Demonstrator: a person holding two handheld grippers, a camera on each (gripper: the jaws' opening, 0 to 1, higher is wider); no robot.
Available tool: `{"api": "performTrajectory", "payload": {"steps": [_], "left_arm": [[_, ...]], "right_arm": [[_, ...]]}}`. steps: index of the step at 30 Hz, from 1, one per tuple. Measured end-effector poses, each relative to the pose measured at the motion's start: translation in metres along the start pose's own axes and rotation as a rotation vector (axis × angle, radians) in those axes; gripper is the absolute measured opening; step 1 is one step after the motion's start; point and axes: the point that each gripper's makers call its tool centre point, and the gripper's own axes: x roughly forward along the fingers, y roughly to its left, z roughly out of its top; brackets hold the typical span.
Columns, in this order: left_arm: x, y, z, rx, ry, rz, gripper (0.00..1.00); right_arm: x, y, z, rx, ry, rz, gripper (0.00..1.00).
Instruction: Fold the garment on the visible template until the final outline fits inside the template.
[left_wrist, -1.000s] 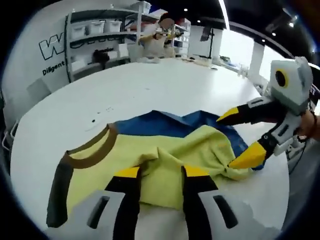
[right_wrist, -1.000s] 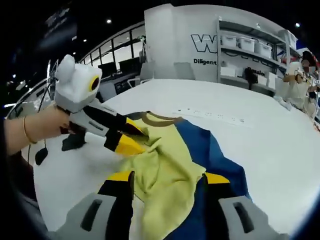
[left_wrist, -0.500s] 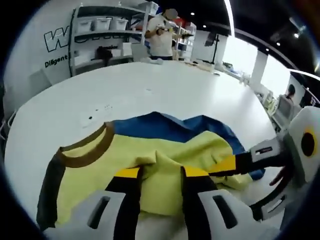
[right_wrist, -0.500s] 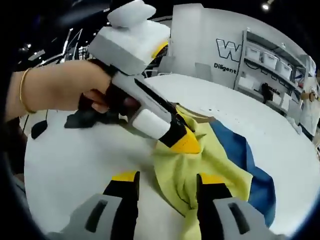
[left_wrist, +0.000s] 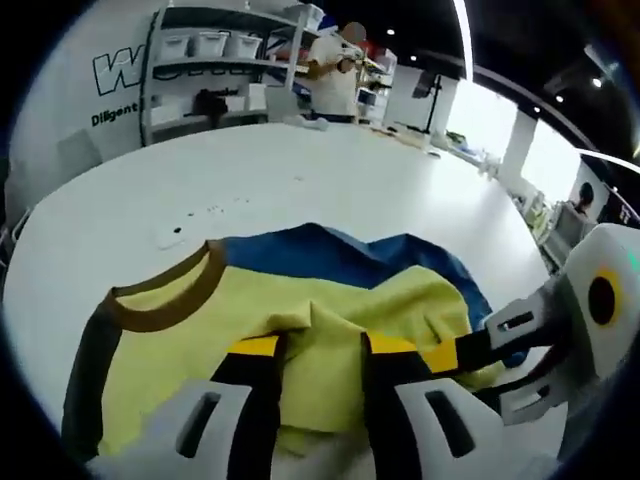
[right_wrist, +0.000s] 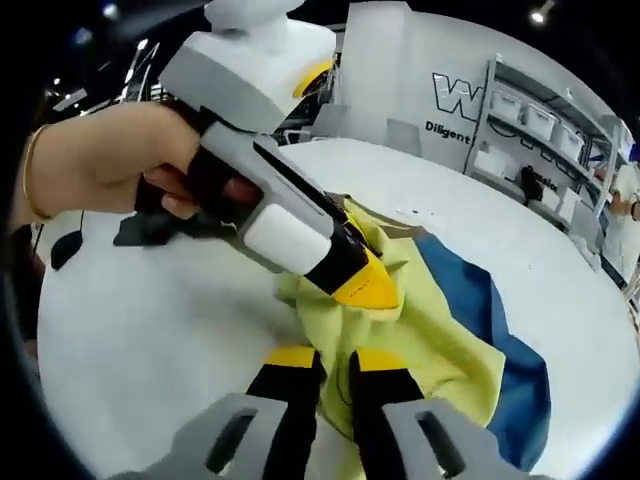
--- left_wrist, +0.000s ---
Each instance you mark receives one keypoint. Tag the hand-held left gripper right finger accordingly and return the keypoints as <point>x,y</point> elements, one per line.
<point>385,400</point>

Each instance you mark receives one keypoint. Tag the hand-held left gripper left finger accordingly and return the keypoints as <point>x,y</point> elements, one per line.
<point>245,410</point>

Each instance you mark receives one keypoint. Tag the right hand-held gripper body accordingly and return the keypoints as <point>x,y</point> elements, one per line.
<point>585,345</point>

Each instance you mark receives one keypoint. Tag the yellow blue grey t-shirt garment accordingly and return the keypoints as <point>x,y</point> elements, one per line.
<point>200,325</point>

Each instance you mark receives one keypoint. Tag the black tripod stand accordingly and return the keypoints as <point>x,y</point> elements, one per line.
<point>429,100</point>

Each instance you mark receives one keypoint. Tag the white soft cloth lump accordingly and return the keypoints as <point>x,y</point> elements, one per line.
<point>312,124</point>

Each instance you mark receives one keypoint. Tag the black device on shelf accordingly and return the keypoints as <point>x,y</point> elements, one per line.
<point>211,104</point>

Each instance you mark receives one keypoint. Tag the pale grey office chair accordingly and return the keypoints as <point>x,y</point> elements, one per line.
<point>80,150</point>

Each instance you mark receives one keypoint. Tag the white shelving rack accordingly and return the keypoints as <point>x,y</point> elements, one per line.
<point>225,75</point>

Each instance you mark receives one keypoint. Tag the white storage bin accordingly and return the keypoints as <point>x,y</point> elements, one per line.
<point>175,46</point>
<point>209,44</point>
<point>242,46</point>

